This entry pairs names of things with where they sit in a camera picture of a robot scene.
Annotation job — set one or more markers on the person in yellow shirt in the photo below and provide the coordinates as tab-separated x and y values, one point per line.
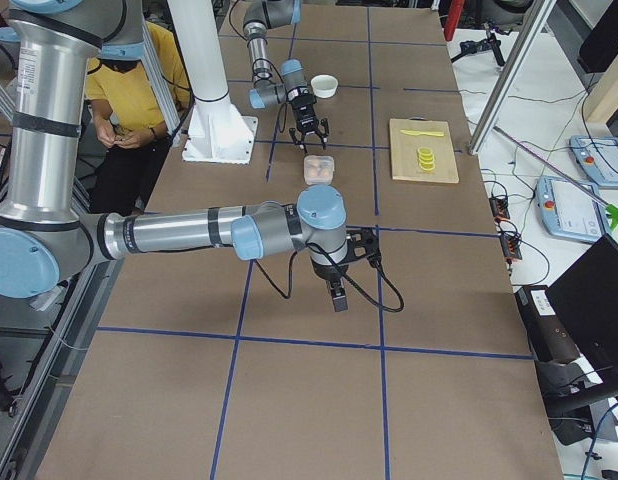
131	126

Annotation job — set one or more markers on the metal reacher grabber tool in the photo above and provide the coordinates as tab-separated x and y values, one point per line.
609	208

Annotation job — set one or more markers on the far blue teach pendant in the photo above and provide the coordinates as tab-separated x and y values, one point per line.
598	158

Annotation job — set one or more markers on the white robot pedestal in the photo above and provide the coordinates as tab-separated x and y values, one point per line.
217	132

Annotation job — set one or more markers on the blue teach pendant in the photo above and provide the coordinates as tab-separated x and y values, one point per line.
598	158
568	213

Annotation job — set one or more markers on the yellow plastic knife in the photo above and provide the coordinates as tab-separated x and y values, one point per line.
438	134

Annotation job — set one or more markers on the red cylinder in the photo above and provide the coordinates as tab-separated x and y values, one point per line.
452	19

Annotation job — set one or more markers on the black monitor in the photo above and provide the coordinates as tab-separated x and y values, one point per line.
585	299

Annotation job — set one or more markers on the clear plastic egg box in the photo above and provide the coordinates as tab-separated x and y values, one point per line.
327	163

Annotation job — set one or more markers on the wooden cutting board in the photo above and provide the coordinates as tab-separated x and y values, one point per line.
403	152

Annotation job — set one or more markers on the black tripod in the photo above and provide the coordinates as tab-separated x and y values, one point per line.
489	43

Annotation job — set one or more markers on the aluminium frame post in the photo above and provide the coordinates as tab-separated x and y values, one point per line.
532	26

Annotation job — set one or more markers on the black computer case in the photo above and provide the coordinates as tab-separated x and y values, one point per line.
549	338

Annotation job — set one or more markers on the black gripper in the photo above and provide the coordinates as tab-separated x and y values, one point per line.
304	110
330	273

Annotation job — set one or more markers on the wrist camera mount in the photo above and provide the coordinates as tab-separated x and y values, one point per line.
363	244

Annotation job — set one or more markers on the near blue teach pendant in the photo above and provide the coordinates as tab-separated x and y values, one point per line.
568	213

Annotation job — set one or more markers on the white bowl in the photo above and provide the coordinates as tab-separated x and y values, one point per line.
324	86

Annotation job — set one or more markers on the lemon slices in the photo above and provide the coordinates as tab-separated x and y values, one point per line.
426	159

